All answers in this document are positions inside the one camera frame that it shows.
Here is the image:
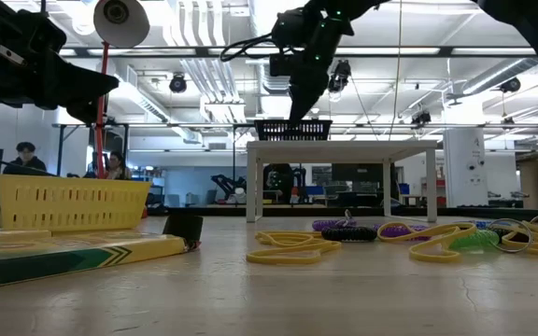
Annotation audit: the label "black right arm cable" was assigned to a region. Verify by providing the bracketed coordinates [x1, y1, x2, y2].
[219, 31, 282, 63]

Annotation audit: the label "ribbed silver air duct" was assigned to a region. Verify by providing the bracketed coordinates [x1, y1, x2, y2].
[262, 59, 293, 94]

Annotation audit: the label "white small shelf table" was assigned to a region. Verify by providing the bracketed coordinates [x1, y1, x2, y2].
[245, 139, 439, 224]

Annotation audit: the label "green spiral keychain coil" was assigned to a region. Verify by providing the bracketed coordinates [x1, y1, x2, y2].
[448, 229, 502, 252]

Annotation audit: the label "red desk lamp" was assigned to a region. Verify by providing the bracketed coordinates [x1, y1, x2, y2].
[92, 0, 151, 219]

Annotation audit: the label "white round pillar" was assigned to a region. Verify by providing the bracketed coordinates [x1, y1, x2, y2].
[443, 128, 488, 209]

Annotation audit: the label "purple spiral keychain coil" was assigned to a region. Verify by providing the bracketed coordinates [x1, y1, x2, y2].
[312, 209, 359, 233]
[374, 223, 432, 235]

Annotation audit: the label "person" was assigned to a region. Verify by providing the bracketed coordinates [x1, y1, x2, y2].
[262, 162, 294, 205]
[104, 150, 134, 181]
[2, 141, 49, 177]

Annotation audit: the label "yellow green crayon box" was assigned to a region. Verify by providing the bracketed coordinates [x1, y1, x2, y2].
[0, 232, 190, 287]

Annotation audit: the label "white ceiling pipes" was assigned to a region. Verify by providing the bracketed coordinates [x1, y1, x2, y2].
[178, 58, 248, 125]

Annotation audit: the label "black plastic basket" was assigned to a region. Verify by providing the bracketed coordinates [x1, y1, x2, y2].
[253, 119, 333, 142]

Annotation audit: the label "yellow plastic basket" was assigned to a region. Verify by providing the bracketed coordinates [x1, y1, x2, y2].
[0, 174, 152, 233]

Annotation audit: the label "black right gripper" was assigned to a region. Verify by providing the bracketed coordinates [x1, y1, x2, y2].
[272, 7, 355, 121]

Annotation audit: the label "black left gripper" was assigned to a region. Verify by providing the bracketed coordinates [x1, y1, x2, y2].
[0, 0, 120, 125]

